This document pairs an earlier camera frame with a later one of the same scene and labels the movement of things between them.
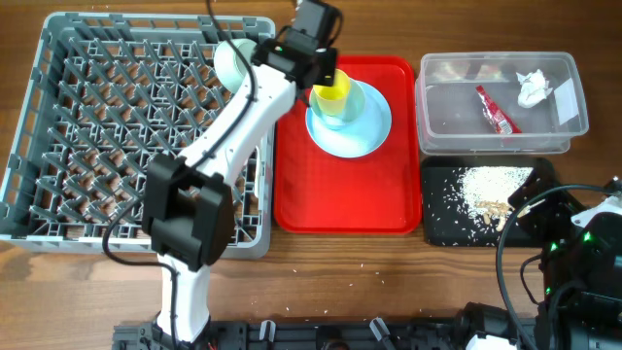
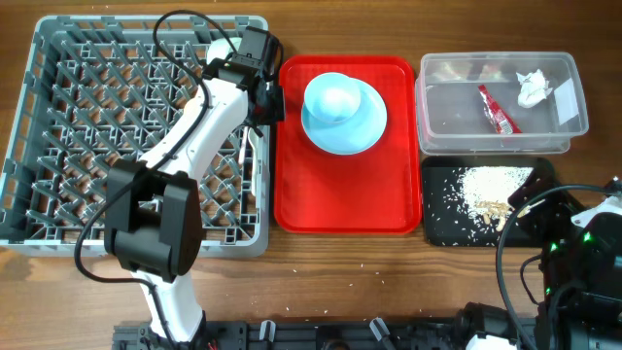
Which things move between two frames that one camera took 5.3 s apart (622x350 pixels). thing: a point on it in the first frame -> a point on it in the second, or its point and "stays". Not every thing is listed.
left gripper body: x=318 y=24 -> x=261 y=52
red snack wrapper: x=496 y=115 stays
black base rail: x=303 y=333 stays
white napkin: x=535 y=88 stays
